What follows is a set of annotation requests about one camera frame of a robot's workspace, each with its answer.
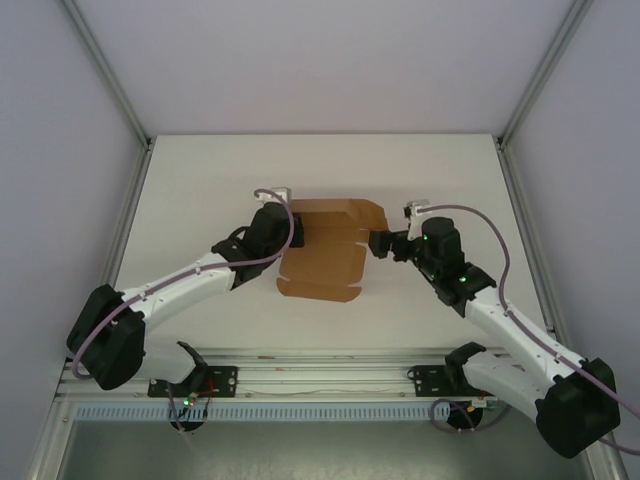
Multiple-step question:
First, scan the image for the aluminium frame post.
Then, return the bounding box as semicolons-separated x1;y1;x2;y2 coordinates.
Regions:
496;0;594;147
62;0;154;149

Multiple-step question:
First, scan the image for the brown cardboard paper box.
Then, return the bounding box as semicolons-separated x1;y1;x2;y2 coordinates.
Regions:
275;197;389;304

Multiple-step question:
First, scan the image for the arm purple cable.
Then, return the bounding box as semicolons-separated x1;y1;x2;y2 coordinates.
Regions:
422;203;640;455
72;187;295;432

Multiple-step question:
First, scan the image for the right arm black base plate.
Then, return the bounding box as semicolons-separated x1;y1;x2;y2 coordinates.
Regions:
406;364;481;399

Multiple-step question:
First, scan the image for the slotted grey cable duct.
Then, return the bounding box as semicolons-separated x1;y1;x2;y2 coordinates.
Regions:
74;404;506;422

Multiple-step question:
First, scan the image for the aluminium table side rail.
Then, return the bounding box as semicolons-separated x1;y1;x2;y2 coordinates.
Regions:
496;140;557;336
79;144;154;361

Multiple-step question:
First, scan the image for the grey metal sheet panel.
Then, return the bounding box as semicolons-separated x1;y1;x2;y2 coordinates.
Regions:
58;418;594;480

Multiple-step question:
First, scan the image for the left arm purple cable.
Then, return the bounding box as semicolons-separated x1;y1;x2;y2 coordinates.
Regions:
72;187;295;432

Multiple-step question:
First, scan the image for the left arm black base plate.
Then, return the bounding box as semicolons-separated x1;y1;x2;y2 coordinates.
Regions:
147;365;239;399

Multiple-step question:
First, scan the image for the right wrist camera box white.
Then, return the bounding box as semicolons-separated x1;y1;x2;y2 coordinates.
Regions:
402;198;432;241

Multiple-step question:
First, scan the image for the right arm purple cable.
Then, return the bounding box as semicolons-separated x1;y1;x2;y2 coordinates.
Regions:
422;203;640;455

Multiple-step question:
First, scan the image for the aluminium mounting rail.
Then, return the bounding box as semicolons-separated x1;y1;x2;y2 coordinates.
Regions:
55;348;599;402

